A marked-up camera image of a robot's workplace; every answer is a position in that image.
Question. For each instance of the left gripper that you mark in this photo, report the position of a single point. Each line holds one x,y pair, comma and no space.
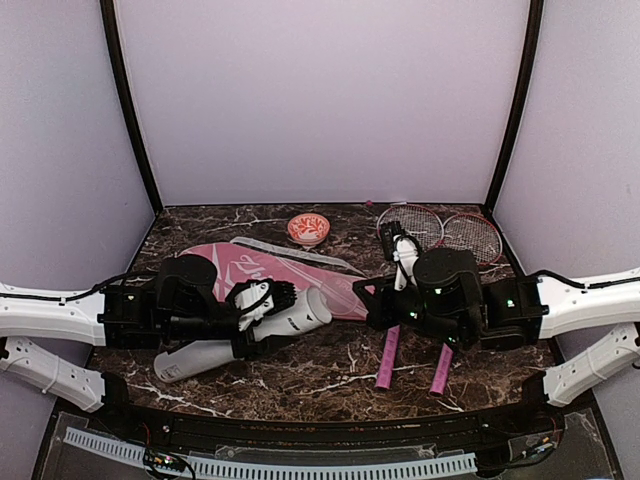
247,347

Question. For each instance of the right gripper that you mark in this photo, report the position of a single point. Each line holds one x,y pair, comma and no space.
379,314

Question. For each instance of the white shuttlecock tube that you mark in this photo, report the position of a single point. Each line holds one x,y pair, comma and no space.
272,333

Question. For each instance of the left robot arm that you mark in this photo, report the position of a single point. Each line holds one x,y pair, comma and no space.
111,314

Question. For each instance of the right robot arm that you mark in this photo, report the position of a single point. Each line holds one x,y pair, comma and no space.
520,311

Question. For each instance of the left red badminton racket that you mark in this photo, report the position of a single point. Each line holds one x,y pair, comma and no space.
427,229

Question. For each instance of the red badminton racket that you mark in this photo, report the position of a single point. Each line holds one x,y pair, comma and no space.
465,231
427,229

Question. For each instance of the right red badminton racket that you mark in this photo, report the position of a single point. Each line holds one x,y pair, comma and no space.
465,231

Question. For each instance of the pink racket bag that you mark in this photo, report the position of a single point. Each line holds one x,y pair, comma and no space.
243,259

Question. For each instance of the red white patterned bowl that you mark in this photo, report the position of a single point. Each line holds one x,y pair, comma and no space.
308,229

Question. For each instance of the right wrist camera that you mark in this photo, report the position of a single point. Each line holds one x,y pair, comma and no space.
402,249

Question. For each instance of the white cable tray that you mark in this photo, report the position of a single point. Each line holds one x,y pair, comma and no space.
236,463

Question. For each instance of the left black frame post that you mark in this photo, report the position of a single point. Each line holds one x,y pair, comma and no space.
126,101

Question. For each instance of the black frame post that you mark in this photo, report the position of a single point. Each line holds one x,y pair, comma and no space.
126,101
520,94

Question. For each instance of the right black frame post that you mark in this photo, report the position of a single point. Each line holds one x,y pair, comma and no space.
520,94

